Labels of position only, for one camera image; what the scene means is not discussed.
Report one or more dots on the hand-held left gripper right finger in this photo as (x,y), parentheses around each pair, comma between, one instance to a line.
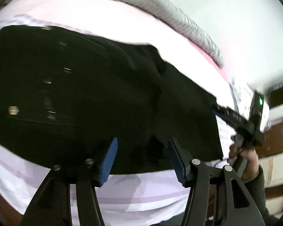
(176,162)

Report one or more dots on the person's right forearm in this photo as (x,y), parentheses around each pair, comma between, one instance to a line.
(259,193)

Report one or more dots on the brown wooden furniture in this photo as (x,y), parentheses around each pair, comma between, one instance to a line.
(278,136)

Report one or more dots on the pink purple bed sheet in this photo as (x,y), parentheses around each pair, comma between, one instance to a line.
(132,193)

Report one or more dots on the white patterned quilt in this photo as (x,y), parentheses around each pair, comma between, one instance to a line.
(243,96)

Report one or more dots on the person's right hand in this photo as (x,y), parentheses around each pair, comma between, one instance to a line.
(252,162)

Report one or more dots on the black pants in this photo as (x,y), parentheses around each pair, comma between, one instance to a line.
(96,98)

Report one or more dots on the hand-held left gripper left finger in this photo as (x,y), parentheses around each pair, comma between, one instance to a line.
(108,160)

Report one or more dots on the white ribbed panel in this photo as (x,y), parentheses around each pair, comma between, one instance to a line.
(276,169)

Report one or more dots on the striped blanket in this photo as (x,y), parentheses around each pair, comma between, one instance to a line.
(167,11)

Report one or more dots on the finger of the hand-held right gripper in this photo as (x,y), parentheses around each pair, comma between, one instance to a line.
(231,117)

